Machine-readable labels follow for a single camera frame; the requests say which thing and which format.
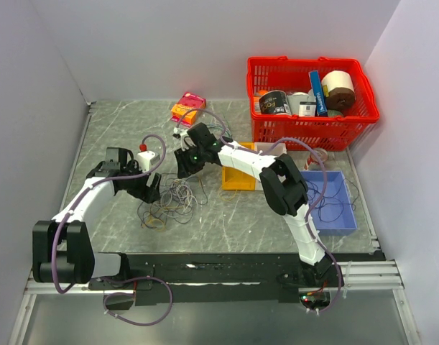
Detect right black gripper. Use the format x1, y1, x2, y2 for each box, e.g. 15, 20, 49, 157
174, 144, 206, 180

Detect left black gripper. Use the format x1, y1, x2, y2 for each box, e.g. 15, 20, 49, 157
124, 160, 161, 203

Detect yellow wire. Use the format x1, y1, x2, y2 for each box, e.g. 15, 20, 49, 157
143, 186, 240, 233

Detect purple wires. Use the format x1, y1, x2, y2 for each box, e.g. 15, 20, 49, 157
138, 172, 209, 231

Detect white wire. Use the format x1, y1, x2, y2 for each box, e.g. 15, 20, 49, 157
160, 181, 198, 216

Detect dark single wire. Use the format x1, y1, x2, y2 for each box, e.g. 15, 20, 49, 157
307, 178, 360, 224

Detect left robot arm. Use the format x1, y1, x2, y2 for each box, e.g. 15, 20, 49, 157
32, 147, 161, 289

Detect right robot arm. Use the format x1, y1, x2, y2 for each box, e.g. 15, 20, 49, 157
173, 123, 343, 286

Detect yellow plastic bin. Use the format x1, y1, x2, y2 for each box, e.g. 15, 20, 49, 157
221, 142, 257, 191

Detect pink orange small box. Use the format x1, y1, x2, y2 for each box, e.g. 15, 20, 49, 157
171, 92, 207, 127

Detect white plastic bin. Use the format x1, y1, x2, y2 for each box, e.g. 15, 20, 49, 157
254, 142, 287, 156

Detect black labelled can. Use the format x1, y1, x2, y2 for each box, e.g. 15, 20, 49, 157
259, 90, 292, 115

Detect white labelled container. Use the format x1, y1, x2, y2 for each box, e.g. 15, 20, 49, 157
287, 92, 316, 117

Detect red soda can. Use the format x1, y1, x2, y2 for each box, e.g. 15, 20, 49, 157
305, 147, 329, 170

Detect blue tall box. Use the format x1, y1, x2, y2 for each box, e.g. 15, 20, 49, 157
308, 70, 328, 117

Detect red plastic shopping basket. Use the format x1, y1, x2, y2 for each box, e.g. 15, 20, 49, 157
246, 56, 380, 151

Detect blue plastic tray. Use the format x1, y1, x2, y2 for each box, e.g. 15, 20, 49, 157
311, 170, 359, 236

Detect white paper roll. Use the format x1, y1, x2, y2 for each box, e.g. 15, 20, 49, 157
321, 70, 354, 97

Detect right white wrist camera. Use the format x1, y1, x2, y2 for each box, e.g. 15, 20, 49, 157
173, 127, 193, 151

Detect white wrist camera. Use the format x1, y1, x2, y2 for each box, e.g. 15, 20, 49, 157
173, 127, 193, 151
135, 150, 160, 173

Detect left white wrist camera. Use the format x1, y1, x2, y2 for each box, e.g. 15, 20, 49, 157
135, 150, 160, 173

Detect green blue coiled wire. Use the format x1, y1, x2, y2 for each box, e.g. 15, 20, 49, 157
206, 121, 229, 139

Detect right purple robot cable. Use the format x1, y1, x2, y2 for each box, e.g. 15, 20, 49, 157
175, 108, 344, 313

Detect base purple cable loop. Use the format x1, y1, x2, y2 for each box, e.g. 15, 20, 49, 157
103, 275, 174, 327

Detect aluminium rail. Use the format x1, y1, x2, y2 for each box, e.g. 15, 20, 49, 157
24, 261, 404, 295

